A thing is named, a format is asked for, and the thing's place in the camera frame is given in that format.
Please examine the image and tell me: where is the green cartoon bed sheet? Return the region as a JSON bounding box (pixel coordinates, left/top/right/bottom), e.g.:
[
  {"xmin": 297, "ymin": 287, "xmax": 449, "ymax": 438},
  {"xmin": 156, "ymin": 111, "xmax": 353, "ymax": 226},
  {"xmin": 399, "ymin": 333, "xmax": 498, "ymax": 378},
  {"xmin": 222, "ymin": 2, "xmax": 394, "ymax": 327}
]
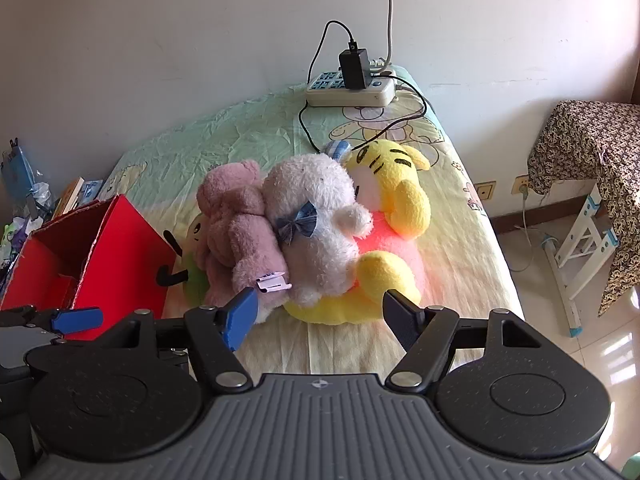
[{"xmin": 97, "ymin": 65, "xmax": 526, "ymax": 377}]

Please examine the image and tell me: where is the white step stool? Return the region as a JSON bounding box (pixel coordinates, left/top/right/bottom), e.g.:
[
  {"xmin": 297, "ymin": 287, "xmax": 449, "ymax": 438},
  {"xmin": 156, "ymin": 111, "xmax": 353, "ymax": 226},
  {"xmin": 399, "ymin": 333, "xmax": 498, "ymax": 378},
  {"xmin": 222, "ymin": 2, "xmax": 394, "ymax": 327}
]
[{"xmin": 542, "ymin": 185, "xmax": 622, "ymax": 339}]

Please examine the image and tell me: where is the tan book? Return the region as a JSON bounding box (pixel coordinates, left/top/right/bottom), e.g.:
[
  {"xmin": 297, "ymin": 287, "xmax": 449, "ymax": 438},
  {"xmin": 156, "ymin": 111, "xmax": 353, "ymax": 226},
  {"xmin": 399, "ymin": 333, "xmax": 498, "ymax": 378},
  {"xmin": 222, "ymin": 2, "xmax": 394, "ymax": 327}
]
[{"xmin": 50, "ymin": 177, "xmax": 87, "ymax": 220}]

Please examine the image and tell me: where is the white power strip cable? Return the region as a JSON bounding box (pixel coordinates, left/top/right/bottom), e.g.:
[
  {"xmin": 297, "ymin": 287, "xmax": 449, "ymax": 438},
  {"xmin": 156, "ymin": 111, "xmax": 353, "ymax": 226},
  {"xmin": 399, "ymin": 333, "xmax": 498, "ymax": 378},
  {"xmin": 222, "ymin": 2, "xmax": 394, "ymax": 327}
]
[{"xmin": 370, "ymin": 0, "xmax": 396, "ymax": 75}]

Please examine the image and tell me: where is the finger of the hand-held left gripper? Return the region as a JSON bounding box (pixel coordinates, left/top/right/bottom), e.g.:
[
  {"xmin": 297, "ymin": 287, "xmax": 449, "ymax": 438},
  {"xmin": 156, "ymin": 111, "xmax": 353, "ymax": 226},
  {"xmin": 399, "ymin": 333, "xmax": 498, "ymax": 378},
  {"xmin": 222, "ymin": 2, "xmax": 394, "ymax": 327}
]
[{"xmin": 0, "ymin": 305, "xmax": 104, "ymax": 336}]

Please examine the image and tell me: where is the black power cable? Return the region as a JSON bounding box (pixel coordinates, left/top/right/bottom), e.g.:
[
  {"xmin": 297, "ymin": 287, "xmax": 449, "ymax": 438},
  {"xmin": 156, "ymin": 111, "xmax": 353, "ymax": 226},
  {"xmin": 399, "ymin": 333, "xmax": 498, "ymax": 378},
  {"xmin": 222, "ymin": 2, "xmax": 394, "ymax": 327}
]
[{"xmin": 350, "ymin": 74, "xmax": 429, "ymax": 153}]

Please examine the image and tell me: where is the white plug cable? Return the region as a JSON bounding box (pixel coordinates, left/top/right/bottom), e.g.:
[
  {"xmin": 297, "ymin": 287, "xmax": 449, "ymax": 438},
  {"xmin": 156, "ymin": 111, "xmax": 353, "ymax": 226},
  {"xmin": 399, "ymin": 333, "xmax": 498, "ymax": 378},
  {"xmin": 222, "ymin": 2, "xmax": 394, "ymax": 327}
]
[{"xmin": 514, "ymin": 185, "xmax": 556, "ymax": 274}]

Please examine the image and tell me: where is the black charger cable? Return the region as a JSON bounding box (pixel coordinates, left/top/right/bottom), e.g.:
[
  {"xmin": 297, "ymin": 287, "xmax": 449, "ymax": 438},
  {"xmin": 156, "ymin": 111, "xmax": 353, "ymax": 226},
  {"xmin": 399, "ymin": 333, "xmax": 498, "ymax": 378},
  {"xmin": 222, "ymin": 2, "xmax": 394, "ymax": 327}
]
[{"xmin": 298, "ymin": 20, "xmax": 358, "ymax": 155}]

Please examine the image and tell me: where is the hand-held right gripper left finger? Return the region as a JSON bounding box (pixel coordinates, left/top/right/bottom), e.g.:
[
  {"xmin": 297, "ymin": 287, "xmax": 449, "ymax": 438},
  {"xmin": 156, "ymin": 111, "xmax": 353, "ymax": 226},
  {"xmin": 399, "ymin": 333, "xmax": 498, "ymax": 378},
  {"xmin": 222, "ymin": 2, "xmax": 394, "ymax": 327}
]
[{"xmin": 97, "ymin": 287, "xmax": 261, "ymax": 394}]

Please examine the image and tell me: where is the green plush toy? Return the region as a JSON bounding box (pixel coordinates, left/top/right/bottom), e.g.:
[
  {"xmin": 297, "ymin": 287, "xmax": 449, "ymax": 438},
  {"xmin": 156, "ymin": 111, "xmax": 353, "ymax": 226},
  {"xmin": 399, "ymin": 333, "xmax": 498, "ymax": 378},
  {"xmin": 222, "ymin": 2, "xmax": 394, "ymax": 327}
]
[{"xmin": 159, "ymin": 212, "xmax": 212, "ymax": 306}]

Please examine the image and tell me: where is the white plush rabbit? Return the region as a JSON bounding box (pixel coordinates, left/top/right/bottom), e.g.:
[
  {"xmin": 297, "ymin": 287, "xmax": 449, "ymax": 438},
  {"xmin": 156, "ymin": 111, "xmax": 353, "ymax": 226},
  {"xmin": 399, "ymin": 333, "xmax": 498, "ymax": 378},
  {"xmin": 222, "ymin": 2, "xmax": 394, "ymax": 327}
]
[{"xmin": 262, "ymin": 140, "xmax": 374, "ymax": 307}]

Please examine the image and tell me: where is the patterned cloth-covered table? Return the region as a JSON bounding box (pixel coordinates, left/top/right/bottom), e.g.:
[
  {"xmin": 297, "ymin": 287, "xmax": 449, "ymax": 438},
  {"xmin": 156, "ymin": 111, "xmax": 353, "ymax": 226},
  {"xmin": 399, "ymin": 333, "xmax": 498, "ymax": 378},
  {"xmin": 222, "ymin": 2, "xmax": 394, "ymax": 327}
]
[{"xmin": 527, "ymin": 100, "xmax": 640, "ymax": 317}]

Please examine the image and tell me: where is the blue plastic bag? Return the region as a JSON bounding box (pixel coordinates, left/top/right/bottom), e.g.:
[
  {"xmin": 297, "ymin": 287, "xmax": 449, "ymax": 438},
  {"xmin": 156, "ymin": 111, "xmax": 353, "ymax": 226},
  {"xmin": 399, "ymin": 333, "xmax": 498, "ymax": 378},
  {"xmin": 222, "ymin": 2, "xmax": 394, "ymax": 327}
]
[{"xmin": 0, "ymin": 137, "xmax": 40, "ymax": 197}]

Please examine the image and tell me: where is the black charger adapter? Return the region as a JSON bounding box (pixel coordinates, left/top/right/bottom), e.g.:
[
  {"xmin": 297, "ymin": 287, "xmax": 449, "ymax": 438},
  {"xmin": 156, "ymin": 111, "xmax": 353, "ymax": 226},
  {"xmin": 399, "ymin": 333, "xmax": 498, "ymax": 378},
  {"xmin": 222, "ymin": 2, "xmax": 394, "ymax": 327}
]
[{"xmin": 339, "ymin": 47, "xmax": 371, "ymax": 91}]

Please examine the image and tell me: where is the blue book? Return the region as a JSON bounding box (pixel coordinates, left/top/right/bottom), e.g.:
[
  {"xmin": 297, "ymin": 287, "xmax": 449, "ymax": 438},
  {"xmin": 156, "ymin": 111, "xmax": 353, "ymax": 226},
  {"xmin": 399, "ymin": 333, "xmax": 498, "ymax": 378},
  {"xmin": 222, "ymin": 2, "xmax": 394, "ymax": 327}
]
[{"xmin": 81, "ymin": 179, "xmax": 105, "ymax": 207}]

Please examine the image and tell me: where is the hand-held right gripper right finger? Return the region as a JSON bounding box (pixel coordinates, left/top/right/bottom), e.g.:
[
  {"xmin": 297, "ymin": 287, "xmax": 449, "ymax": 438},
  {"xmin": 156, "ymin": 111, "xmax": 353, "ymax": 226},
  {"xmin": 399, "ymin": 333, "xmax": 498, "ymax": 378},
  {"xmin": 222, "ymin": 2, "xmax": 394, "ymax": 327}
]
[{"xmin": 382, "ymin": 289, "xmax": 543, "ymax": 394}]

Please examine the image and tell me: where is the yellow plush tiger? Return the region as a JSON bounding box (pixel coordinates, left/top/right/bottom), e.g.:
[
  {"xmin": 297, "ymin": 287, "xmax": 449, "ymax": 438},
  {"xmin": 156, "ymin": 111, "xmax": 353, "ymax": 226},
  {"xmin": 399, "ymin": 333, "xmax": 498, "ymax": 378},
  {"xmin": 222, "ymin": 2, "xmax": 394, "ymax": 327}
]
[{"xmin": 282, "ymin": 140, "xmax": 433, "ymax": 326}]

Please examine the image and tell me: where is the white power strip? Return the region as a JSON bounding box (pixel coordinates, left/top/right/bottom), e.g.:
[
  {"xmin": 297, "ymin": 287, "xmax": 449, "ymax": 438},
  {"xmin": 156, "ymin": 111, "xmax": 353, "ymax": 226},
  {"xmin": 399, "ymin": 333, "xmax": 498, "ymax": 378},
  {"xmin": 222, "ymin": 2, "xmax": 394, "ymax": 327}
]
[{"xmin": 306, "ymin": 66, "xmax": 397, "ymax": 107}]

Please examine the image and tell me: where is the red cardboard box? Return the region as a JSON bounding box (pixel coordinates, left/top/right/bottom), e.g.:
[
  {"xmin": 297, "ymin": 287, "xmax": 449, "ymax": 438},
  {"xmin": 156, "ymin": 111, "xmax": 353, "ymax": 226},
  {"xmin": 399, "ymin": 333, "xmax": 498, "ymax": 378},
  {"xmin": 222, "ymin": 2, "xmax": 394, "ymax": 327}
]
[{"xmin": 0, "ymin": 194, "xmax": 177, "ymax": 341}]

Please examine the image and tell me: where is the clear plastic bag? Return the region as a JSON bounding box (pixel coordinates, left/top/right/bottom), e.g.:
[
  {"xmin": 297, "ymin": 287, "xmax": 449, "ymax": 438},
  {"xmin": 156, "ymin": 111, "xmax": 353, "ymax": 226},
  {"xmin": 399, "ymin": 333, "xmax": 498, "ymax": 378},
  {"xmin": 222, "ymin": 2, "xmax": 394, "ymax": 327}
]
[{"xmin": 27, "ymin": 182, "xmax": 54, "ymax": 212}]

